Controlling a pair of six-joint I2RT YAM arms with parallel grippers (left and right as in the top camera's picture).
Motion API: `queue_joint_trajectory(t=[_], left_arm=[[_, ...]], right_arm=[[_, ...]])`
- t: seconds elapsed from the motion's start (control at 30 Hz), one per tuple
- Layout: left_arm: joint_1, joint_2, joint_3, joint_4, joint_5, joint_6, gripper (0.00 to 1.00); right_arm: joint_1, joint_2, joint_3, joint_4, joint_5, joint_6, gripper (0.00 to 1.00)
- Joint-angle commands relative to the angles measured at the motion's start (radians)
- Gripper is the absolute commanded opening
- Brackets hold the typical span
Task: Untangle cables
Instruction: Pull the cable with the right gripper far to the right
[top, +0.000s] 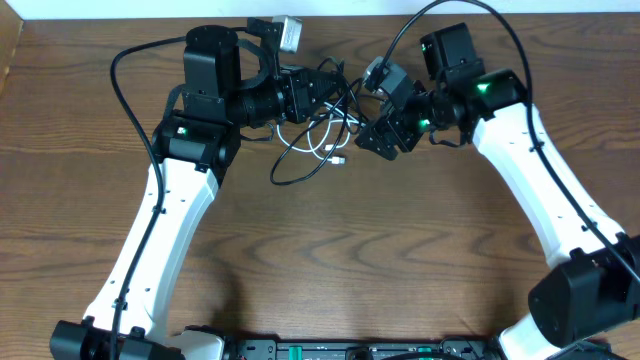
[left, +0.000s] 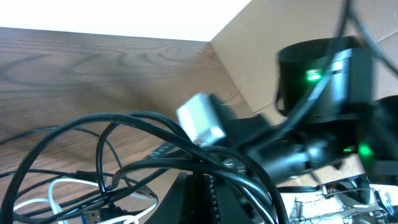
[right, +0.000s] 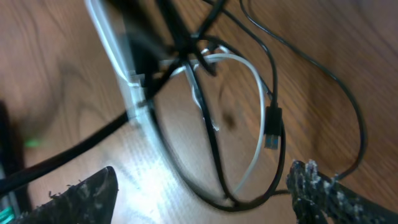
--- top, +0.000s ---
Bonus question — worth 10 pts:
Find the black usb cable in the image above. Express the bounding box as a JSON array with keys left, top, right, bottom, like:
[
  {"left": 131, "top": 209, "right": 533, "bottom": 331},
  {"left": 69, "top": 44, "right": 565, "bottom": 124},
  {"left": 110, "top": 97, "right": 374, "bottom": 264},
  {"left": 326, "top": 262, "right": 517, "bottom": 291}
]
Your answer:
[{"left": 269, "top": 55, "right": 386, "bottom": 187}]

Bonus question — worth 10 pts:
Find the white usb cable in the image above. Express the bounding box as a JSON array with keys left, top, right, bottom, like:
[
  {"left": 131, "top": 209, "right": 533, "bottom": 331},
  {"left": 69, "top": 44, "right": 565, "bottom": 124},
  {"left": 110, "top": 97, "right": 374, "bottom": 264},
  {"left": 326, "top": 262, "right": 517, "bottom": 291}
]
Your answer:
[{"left": 275, "top": 99, "right": 369, "bottom": 167}]

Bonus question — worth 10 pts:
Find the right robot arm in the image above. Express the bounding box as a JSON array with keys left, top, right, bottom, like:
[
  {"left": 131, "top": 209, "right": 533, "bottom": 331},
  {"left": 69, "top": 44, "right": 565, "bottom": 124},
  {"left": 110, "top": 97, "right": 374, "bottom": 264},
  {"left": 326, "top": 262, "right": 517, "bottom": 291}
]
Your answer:
[{"left": 356, "top": 23, "right": 639, "bottom": 359}]

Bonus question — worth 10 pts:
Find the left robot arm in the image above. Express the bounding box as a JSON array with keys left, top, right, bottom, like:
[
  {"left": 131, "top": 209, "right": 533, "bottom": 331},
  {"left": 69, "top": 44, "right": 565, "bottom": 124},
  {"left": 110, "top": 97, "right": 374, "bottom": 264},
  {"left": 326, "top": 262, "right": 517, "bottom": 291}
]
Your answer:
[{"left": 49, "top": 16, "right": 339, "bottom": 359}]

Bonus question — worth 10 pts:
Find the cardboard panel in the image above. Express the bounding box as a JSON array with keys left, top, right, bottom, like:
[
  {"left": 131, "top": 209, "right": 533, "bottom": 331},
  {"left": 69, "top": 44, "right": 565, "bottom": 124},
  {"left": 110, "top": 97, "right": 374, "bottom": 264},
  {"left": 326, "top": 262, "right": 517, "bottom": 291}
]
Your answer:
[{"left": 0, "top": 0, "right": 24, "bottom": 91}]

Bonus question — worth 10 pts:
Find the left camera black cable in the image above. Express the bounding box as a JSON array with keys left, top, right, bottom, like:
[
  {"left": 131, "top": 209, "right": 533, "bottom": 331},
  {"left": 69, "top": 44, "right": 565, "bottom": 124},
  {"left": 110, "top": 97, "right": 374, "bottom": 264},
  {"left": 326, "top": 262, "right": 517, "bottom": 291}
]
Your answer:
[{"left": 107, "top": 27, "right": 251, "bottom": 360}]

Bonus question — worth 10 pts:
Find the camera black cable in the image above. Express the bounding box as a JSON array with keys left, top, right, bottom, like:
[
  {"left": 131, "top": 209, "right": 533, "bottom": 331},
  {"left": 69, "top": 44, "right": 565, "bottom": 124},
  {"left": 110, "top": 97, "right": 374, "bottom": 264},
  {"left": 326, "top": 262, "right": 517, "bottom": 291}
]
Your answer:
[
  {"left": 379, "top": 0, "right": 640, "bottom": 286},
  {"left": 107, "top": 27, "right": 251, "bottom": 360}
]

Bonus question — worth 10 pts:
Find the right camera black cable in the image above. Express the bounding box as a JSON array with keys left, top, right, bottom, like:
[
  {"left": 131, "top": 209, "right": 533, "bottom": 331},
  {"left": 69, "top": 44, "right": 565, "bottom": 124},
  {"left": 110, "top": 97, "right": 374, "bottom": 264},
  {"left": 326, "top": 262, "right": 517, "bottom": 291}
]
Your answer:
[{"left": 379, "top": 0, "right": 640, "bottom": 286}]

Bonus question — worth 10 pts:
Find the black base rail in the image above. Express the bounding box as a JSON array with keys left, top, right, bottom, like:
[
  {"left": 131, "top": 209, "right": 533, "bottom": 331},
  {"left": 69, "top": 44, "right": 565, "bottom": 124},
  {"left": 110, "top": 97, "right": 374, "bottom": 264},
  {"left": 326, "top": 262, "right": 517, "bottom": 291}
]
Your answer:
[{"left": 189, "top": 327, "right": 506, "bottom": 360}]

